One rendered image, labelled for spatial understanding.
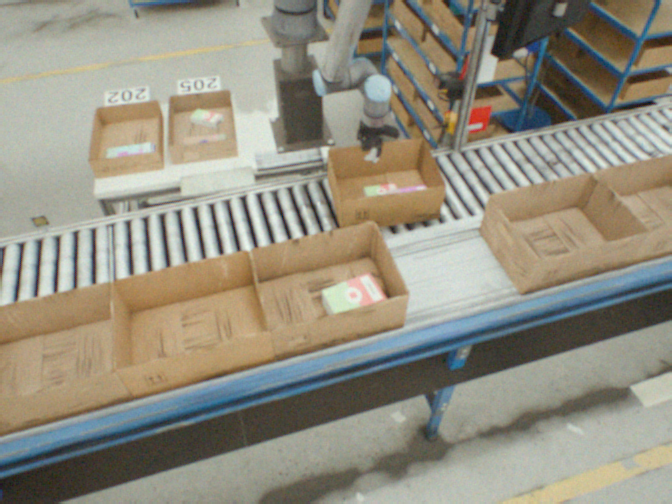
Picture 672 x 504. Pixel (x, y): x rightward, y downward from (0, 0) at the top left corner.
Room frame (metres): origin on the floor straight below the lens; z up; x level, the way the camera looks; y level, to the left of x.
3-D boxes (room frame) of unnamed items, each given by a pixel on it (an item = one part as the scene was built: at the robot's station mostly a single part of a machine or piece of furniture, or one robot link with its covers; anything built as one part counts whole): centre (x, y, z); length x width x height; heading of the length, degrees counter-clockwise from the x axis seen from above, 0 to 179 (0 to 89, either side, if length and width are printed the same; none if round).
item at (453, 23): (2.57, -0.69, 0.99); 0.40 x 0.30 x 0.10; 13
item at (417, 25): (3.02, -0.56, 0.79); 0.40 x 0.30 x 0.10; 18
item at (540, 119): (2.70, -1.18, 0.15); 0.31 x 0.31 x 0.29
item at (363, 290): (0.89, -0.05, 0.92); 0.16 x 0.11 x 0.07; 115
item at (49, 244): (1.08, 1.02, 0.72); 0.52 x 0.05 x 0.05; 17
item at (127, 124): (1.85, 0.91, 0.80); 0.38 x 0.28 x 0.10; 12
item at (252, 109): (1.94, 0.57, 0.74); 1.00 x 0.58 x 0.03; 103
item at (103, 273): (1.14, 0.84, 0.72); 0.52 x 0.05 x 0.05; 17
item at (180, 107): (1.93, 0.60, 0.80); 0.38 x 0.28 x 0.10; 11
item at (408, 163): (1.51, -0.18, 0.83); 0.39 x 0.29 x 0.17; 101
